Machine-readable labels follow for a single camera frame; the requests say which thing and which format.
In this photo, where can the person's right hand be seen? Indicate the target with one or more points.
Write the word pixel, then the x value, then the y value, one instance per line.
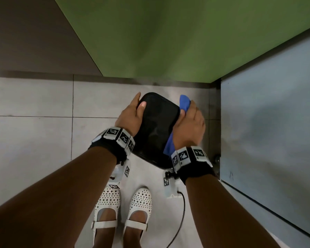
pixel 189 131

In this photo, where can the black wristband with markers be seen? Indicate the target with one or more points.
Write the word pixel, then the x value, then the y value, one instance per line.
pixel 106 147
pixel 196 170

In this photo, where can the white perforated shoe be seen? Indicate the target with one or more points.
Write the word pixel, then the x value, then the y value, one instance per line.
pixel 108 201
pixel 142 201

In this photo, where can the black right wristband with markers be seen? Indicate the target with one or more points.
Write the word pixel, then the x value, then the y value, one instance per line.
pixel 196 170

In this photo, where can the white perforated left shoe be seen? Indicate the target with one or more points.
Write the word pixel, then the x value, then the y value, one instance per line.
pixel 108 201

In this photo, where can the person's left hand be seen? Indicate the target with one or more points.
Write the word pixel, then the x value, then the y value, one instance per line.
pixel 130 118

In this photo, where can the person's right forearm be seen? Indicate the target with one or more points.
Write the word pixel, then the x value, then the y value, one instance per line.
pixel 222 214

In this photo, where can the blue cleaning cloth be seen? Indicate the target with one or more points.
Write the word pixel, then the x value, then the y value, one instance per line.
pixel 184 101

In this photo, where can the person's left forearm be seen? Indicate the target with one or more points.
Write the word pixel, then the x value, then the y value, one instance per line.
pixel 62 198

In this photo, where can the black plastic waste bin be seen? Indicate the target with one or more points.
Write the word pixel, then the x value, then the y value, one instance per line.
pixel 155 126

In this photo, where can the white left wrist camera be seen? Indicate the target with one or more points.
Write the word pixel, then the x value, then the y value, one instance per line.
pixel 118 175

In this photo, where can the black left wristband with markers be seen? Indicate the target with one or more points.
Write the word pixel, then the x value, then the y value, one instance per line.
pixel 106 147

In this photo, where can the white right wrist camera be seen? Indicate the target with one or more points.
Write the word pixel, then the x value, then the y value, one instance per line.
pixel 171 189

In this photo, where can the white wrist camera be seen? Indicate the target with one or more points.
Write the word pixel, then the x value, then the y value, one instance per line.
pixel 118 175
pixel 171 189

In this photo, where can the caster wheel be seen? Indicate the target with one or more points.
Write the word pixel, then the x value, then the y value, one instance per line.
pixel 217 160

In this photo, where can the grey cabinet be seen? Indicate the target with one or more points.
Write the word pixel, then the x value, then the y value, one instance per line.
pixel 273 139

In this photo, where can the white perforated right shoe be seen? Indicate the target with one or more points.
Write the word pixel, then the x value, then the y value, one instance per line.
pixel 142 201

